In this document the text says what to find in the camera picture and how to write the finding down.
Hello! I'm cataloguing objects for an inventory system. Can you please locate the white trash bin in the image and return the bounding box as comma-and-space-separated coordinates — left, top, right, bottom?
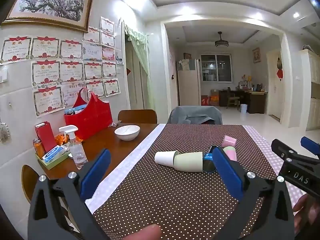
240, 104, 247, 114

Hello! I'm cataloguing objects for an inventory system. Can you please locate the pale green cup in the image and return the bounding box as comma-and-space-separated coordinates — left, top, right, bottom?
174, 152, 203, 172

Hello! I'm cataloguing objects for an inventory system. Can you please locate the red paper box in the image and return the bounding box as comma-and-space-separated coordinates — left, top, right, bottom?
35, 121, 57, 153

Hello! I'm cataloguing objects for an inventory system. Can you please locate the tall pink green cup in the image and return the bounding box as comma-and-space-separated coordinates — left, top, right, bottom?
223, 146, 237, 161

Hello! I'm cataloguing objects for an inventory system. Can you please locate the blue white tissue pack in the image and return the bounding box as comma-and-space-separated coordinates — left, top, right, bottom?
42, 145, 67, 163

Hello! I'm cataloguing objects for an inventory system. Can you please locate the right hand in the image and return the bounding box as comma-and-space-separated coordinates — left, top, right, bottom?
293, 194, 319, 234

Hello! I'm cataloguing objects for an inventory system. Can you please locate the orange can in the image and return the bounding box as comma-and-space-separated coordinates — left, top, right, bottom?
33, 138, 46, 159

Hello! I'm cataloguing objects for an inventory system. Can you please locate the brown polka dot tablecloth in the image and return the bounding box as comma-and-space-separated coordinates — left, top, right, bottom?
93, 124, 276, 239

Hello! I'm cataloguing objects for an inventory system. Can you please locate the red cardboard box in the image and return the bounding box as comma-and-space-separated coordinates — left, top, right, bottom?
201, 95, 210, 106

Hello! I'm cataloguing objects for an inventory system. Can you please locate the white refrigerator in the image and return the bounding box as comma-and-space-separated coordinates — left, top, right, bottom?
177, 59, 201, 106

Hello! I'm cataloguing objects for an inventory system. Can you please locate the pink checkered tablecloth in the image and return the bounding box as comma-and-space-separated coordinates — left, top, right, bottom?
243, 125, 306, 207

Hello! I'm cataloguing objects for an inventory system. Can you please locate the chair with grey jacket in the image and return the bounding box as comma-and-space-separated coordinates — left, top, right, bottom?
167, 106, 223, 125

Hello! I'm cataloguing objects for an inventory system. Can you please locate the white ceramic bowl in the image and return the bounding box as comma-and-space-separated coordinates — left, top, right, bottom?
114, 125, 140, 141

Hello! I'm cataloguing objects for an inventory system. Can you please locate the ceiling fan lamp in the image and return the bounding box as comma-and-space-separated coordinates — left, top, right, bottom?
215, 31, 229, 47

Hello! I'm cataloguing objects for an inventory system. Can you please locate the short pink clear cup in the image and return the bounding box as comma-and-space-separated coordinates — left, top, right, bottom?
221, 135, 237, 148

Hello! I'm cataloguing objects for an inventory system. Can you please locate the white paper cup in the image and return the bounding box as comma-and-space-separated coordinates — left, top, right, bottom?
155, 151, 180, 167

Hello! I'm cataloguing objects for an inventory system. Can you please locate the window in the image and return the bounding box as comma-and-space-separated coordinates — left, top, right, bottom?
200, 54, 233, 83

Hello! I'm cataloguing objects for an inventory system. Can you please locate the red felt bag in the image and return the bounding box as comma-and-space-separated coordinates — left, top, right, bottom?
64, 92, 113, 140

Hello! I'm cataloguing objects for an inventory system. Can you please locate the cream cabinet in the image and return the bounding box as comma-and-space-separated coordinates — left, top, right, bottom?
299, 49, 319, 131

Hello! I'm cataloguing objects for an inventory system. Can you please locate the wooden desk chair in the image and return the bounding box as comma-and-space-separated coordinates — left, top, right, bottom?
227, 87, 240, 109

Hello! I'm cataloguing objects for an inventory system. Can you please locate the green tray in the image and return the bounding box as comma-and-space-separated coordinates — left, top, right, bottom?
34, 151, 70, 170

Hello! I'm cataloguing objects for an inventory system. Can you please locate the wooden chair back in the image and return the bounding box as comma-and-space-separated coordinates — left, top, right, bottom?
118, 109, 157, 124

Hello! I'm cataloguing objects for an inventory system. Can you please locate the dark wooden desk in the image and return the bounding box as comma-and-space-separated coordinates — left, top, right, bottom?
219, 89, 267, 114

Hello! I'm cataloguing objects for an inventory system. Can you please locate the near wooden chair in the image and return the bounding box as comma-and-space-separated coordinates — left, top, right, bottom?
21, 165, 39, 203

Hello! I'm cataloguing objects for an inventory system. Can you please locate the small framed picture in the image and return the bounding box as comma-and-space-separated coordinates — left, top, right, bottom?
252, 48, 261, 63

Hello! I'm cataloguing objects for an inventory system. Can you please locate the green door curtain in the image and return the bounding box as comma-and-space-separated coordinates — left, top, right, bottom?
124, 23, 155, 110

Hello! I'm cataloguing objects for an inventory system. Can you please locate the framed blossom painting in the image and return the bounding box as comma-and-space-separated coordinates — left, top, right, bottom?
2, 0, 93, 33

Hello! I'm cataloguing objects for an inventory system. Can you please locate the clear spray bottle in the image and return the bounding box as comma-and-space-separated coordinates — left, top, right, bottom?
59, 125, 88, 170

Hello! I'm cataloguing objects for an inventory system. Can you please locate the left hand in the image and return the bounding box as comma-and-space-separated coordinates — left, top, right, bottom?
123, 224, 162, 240

